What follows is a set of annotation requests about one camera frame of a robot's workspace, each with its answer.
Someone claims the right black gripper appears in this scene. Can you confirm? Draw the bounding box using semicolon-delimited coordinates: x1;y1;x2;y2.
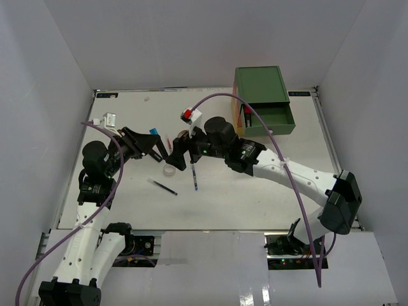
165;120;228;171

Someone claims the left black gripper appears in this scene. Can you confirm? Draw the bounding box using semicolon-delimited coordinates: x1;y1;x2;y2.
105;126;161;178

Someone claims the blue highlighter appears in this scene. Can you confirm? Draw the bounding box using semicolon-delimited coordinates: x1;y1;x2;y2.
149;128;159;135

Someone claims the pink highlighter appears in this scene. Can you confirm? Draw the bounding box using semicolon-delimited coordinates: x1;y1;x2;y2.
244;106;252;128

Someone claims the green drawer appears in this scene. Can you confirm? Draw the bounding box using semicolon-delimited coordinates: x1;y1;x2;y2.
240;102;296;136

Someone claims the orange highlighter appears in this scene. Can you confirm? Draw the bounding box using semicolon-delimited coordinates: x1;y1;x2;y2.
150;152;163;163

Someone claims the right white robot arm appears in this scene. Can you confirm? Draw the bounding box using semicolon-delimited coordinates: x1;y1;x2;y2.
166;117;362;254

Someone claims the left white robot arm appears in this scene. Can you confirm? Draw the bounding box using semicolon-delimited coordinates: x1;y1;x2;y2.
38;127;167;305

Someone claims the large tape roll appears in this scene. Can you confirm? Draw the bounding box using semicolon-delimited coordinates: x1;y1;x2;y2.
177;130;189;138

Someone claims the small clear tape roll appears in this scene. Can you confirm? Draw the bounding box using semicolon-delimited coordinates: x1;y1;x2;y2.
163;164;177;177

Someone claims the blue pen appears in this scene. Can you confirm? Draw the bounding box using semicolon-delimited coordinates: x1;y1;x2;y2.
191;162;198;191

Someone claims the black pen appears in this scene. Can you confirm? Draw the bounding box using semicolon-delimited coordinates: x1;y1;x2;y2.
147;178;178;196

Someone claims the green drawer cabinet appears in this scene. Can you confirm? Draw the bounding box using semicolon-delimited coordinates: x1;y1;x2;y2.
233;66;290;109

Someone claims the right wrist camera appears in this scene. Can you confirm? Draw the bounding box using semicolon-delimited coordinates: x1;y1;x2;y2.
180;106;202;138

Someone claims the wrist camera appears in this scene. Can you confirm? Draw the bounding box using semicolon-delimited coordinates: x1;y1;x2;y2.
92;112;119;135
180;106;202;138

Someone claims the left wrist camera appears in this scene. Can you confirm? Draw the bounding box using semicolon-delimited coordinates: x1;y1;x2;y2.
92;112;119;135

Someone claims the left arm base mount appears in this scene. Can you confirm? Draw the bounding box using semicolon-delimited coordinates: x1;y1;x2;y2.
112;235;157;268

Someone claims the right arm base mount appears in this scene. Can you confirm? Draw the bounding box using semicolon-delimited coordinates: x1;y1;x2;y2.
264;234;314;271

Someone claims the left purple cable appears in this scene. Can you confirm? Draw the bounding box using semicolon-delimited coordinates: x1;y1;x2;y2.
14;120;125;306

